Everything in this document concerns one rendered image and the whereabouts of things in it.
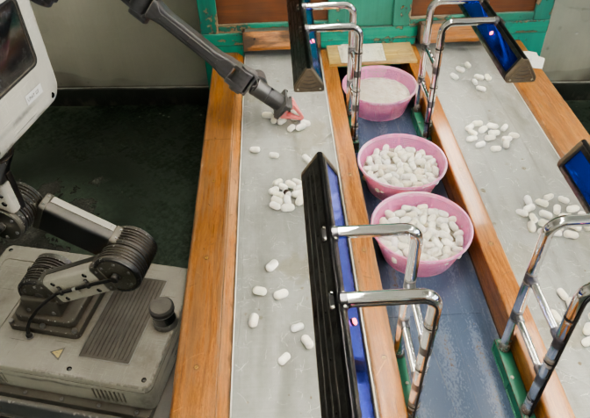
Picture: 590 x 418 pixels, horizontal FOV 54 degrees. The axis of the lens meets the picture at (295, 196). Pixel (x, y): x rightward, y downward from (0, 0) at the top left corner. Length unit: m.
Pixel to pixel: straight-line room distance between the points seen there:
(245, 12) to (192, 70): 1.15
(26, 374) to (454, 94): 1.62
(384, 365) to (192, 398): 0.40
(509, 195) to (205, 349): 0.96
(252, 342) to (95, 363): 0.54
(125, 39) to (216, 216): 1.96
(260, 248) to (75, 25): 2.19
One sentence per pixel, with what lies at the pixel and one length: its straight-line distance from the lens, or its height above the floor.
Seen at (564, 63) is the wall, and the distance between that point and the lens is 3.62.
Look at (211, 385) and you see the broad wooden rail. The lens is 1.27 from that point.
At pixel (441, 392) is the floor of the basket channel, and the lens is 1.38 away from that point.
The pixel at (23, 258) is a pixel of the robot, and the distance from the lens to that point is 2.08.
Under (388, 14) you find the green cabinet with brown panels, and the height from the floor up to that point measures 0.89.
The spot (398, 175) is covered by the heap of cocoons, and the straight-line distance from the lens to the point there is 1.76.
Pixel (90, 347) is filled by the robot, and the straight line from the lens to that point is 1.77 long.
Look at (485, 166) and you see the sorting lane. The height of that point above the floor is 0.74.
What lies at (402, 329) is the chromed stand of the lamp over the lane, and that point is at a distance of 1.25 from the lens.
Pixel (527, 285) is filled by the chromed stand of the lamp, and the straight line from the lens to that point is 1.25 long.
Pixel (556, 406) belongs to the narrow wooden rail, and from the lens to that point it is 1.32.
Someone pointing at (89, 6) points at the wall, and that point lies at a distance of 3.37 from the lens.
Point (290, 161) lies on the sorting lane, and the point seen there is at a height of 0.74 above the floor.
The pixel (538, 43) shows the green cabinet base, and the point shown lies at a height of 0.74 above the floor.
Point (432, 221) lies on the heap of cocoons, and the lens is 1.62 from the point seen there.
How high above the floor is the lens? 1.85
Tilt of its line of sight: 42 degrees down
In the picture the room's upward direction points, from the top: 2 degrees counter-clockwise
